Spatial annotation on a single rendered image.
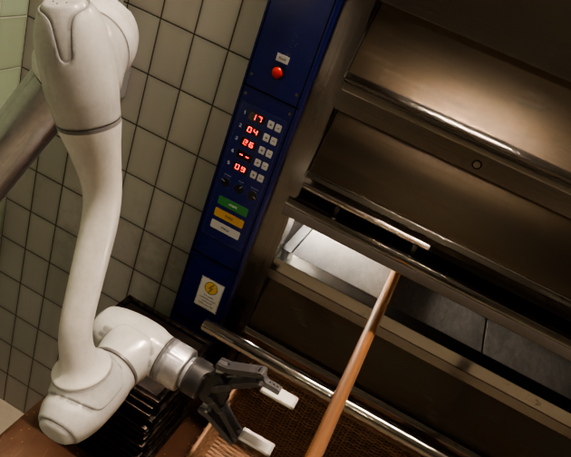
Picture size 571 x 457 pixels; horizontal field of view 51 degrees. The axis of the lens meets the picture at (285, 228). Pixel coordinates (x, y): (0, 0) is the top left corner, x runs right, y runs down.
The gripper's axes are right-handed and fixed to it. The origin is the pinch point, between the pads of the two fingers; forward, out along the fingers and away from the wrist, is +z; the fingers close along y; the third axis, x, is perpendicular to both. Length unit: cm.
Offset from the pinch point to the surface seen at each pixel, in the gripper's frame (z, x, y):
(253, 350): -12.8, -17.0, 1.6
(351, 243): -5.0, -39.0, -21.6
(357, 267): -2, -70, 0
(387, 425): 19.8, -16.7, 1.3
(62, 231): -90, -55, 30
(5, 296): -108, -55, 69
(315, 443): 7.7, 1.1, -1.8
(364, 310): 5, -54, 2
